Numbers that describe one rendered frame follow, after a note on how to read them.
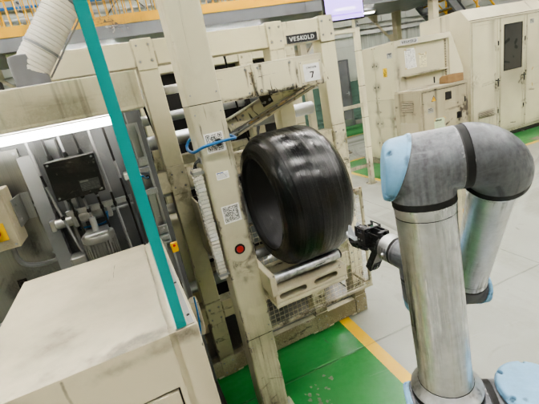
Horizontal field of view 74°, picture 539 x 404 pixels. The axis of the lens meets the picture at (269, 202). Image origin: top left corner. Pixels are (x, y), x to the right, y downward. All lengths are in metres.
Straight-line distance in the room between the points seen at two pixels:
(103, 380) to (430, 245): 0.63
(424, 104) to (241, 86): 4.31
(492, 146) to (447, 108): 5.37
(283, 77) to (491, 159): 1.25
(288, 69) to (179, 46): 0.61
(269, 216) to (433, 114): 4.33
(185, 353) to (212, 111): 0.89
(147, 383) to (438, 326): 0.57
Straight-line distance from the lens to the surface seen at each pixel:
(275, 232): 1.83
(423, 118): 5.75
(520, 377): 1.03
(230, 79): 1.68
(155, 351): 0.74
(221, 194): 1.41
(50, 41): 1.64
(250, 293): 1.60
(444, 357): 0.86
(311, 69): 1.85
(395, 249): 1.12
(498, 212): 0.82
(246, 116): 1.84
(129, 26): 6.86
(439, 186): 0.68
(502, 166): 0.70
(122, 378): 0.76
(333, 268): 1.63
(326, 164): 1.39
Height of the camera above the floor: 1.66
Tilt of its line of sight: 17 degrees down
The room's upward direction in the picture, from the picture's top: 11 degrees counter-clockwise
